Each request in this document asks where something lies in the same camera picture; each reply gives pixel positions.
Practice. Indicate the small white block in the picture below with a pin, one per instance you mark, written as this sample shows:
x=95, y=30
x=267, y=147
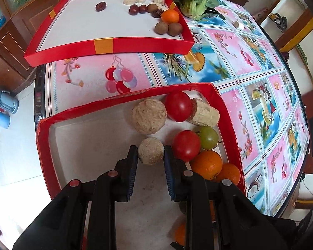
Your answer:
x=240, y=25

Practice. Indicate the dark red date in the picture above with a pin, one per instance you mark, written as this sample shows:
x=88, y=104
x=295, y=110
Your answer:
x=158, y=13
x=142, y=8
x=133, y=10
x=101, y=6

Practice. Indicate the large corn cob piece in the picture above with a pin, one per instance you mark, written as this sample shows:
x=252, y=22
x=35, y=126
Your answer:
x=149, y=116

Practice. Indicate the small mandarin orange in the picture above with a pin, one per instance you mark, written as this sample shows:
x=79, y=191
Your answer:
x=170, y=16
x=180, y=233
x=229, y=174

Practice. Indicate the long corn cob piece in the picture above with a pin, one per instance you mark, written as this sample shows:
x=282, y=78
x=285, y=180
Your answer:
x=205, y=112

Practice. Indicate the red tomato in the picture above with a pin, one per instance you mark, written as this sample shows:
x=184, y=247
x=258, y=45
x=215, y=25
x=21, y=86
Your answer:
x=185, y=145
x=178, y=106

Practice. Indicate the green grape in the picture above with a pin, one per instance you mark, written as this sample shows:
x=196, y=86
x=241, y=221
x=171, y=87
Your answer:
x=209, y=136

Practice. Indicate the printed pink blue tablecloth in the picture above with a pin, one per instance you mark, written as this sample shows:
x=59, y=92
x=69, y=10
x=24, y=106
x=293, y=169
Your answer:
x=250, y=57

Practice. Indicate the brown kiwi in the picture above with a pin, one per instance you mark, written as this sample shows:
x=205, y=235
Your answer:
x=175, y=28
x=153, y=6
x=161, y=28

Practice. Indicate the large orange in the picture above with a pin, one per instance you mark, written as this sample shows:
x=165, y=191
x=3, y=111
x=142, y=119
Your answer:
x=206, y=164

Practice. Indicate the green bok choy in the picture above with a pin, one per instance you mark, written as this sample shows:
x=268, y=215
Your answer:
x=195, y=0

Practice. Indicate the red tray with orange tape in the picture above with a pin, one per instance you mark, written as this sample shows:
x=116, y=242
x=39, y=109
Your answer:
x=94, y=31

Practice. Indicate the dark item on shelf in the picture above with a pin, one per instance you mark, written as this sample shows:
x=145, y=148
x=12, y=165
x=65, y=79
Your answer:
x=280, y=19

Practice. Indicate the wooden wall shelf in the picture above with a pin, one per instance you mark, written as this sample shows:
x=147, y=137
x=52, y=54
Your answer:
x=297, y=33

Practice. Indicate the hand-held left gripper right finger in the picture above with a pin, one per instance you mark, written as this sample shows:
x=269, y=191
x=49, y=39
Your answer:
x=170, y=172

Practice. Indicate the plain red cardboard tray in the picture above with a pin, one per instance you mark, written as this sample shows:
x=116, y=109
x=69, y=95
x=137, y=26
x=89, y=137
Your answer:
x=80, y=148

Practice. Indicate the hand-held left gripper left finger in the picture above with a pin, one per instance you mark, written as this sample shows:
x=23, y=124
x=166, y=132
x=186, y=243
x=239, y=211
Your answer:
x=132, y=172

